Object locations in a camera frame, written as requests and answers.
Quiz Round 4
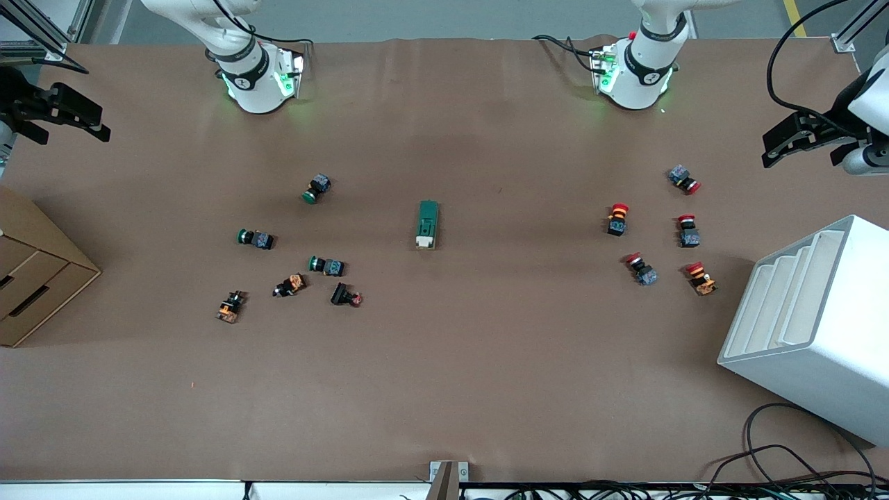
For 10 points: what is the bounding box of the aluminium frame profile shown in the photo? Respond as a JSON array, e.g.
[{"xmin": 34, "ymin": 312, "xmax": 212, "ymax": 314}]
[
  {"xmin": 832, "ymin": 0, "xmax": 889, "ymax": 53},
  {"xmin": 0, "ymin": 0, "xmax": 94, "ymax": 63}
]

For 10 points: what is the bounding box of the black switch with red lens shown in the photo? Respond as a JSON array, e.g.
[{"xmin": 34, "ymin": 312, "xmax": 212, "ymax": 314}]
[{"xmin": 330, "ymin": 281, "xmax": 364, "ymax": 308}]

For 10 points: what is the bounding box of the black left base cable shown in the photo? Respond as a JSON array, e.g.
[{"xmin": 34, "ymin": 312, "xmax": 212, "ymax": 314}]
[{"xmin": 533, "ymin": 33, "xmax": 599, "ymax": 58}]

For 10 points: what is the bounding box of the white table edge rail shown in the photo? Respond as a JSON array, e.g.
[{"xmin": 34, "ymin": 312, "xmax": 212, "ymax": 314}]
[{"xmin": 0, "ymin": 479, "xmax": 431, "ymax": 500}]

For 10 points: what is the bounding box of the black looping floor cable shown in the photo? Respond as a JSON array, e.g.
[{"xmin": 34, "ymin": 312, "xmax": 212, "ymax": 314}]
[{"xmin": 708, "ymin": 403, "xmax": 883, "ymax": 487}]

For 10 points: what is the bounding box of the black base cable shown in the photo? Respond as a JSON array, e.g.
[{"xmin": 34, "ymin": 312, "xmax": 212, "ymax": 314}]
[
  {"xmin": 533, "ymin": 33, "xmax": 599, "ymax": 58},
  {"xmin": 212, "ymin": 0, "xmax": 315, "ymax": 56}
]

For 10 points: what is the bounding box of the grey metal table bracket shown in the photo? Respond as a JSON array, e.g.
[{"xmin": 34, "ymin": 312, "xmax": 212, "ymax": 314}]
[{"xmin": 429, "ymin": 460, "xmax": 470, "ymax": 500}]

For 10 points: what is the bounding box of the black orange push button switch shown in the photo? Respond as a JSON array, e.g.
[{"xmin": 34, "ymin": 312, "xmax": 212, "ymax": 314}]
[
  {"xmin": 215, "ymin": 290, "xmax": 247, "ymax": 324},
  {"xmin": 272, "ymin": 274, "xmax": 308, "ymax": 299}
]

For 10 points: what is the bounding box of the green load switch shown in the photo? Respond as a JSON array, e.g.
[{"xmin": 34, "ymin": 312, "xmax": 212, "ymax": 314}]
[{"xmin": 415, "ymin": 200, "xmax": 441, "ymax": 251}]

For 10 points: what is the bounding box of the brown cardboard box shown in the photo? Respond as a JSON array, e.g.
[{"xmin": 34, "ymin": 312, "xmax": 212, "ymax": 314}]
[{"xmin": 0, "ymin": 184, "xmax": 102, "ymax": 348}]

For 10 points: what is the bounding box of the white slotted rack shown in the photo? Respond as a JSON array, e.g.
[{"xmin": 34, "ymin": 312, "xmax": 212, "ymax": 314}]
[{"xmin": 717, "ymin": 215, "xmax": 889, "ymax": 447}]

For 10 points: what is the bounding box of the black right base cable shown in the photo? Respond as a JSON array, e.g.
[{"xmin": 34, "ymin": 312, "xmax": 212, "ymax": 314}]
[{"xmin": 212, "ymin": 0, "xmax": 315, "ymax": 56}]

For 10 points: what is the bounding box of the black cable bundle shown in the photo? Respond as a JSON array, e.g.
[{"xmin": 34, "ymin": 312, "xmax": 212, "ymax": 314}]
[{"xmin": 465, "ymin": 479, "xmax": 889, "ymax": 500}]

